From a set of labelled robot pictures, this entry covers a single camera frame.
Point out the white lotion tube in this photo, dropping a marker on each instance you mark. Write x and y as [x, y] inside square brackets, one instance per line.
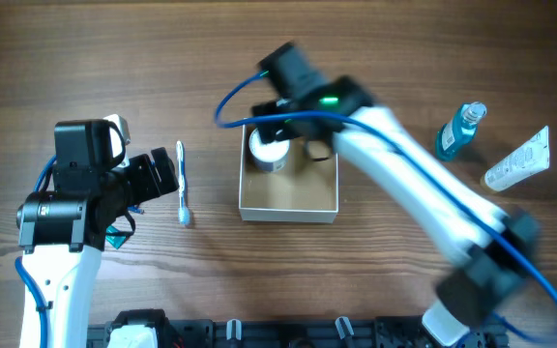
[529, 159]

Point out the white cardboard box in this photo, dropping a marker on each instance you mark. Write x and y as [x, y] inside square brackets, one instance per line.
[304, 190]

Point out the white round jar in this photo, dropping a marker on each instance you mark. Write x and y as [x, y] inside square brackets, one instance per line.
[270, 157]

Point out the red green toothpaste tube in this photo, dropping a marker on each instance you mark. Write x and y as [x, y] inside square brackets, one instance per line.
[115, 237]

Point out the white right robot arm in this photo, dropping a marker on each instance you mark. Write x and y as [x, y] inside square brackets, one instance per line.
[490, 250]

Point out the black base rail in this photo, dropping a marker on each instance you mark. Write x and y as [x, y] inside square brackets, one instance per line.
[379, 332]

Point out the blue mouthwash bottle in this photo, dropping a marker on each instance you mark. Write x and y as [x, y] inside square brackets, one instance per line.
[460, 130]

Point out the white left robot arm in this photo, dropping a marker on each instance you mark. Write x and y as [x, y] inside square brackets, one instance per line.
[62, 231]

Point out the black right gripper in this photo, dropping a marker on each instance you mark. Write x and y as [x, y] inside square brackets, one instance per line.
[277, 124]

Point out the blue white toothbrush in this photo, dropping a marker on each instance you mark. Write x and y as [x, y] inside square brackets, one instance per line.
[184, 214]

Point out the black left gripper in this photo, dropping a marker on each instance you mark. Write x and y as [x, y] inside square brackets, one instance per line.
[148, 175]

